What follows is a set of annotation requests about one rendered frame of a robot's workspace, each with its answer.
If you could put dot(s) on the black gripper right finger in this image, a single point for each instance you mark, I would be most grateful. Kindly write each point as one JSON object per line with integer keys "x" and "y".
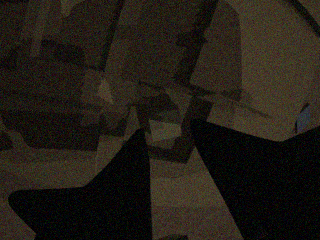
{"x": 251, "y": 173}

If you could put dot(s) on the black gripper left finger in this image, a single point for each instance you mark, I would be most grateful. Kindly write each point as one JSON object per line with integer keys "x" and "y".
{"x": 117, "y": 200}

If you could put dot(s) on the tan wooden puzzle board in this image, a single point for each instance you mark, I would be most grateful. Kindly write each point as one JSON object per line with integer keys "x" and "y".
{"x": 77, "y": 78}

